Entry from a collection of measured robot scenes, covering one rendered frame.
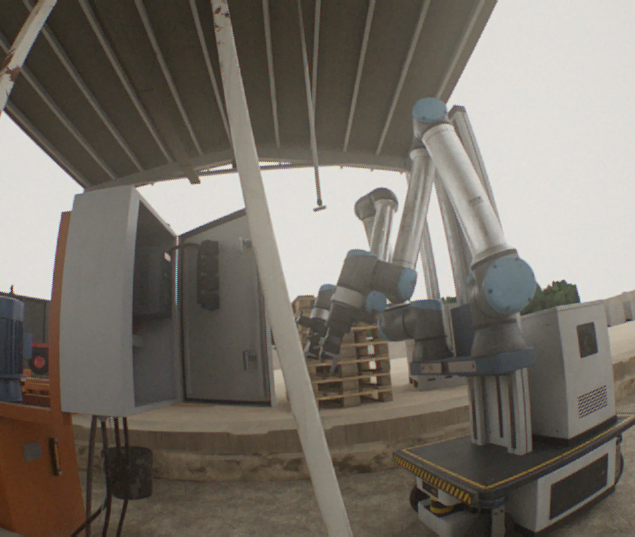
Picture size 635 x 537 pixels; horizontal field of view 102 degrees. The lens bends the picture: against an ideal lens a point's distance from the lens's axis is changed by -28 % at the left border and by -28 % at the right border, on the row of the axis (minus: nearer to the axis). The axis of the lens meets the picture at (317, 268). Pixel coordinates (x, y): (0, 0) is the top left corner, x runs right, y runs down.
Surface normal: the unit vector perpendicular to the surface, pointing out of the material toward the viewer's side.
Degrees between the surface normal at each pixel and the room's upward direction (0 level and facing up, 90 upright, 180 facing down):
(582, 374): 90
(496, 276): 95
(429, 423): 92
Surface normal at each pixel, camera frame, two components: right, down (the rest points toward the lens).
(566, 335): 0.17, -0.27
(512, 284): -0.22, -0.15
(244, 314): -0.51, -0.18
